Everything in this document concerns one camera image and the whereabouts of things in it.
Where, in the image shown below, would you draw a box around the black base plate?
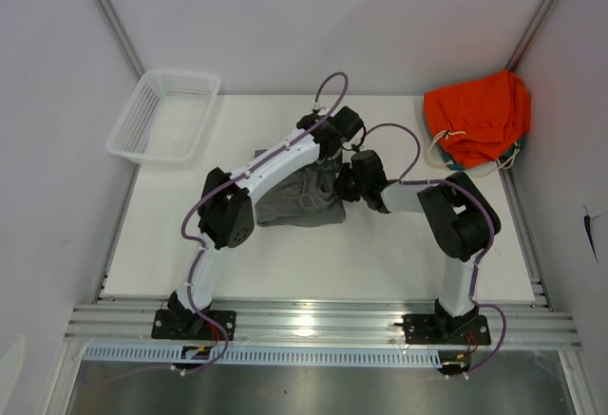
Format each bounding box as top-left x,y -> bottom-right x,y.
151,309 -> 237,341
395,312 -> 491,346

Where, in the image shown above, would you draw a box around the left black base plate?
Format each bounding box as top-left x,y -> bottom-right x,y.
151,309 -> 237,341

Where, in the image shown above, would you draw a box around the white plastic basket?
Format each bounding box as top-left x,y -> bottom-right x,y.
105,69 -> 221,168

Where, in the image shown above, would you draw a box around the right corner aluminium profile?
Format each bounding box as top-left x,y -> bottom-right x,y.
505,0 -> 560,71

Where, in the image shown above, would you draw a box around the slotted white cable duct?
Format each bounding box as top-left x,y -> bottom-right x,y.
83,343 -> 442,368

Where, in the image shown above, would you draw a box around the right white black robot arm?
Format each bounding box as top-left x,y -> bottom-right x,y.
335,150 -> 501,343

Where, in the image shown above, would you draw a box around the left corner aluminium profile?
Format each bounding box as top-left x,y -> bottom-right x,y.
93,0 -> 145,79

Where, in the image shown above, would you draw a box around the teal shorts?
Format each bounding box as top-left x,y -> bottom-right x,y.
439,137 -> 525,171

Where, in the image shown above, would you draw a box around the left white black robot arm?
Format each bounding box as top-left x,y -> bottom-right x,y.
167,106 -> 364,339

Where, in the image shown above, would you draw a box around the grey shorts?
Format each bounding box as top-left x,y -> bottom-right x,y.
255,159 -> 346,228

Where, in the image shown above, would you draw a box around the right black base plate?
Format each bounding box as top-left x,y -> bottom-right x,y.
395,312 -> 491,346

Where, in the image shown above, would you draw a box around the orange shorts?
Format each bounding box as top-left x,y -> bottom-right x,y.
423,69 -> 531,163

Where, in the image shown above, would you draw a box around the corner aluminium profile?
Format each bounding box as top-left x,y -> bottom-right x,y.
505,0 -> 560,71
93,0 -> 145,79

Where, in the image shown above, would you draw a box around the aluminium mounting rail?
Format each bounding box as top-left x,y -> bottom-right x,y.
64,298 -> 582,350

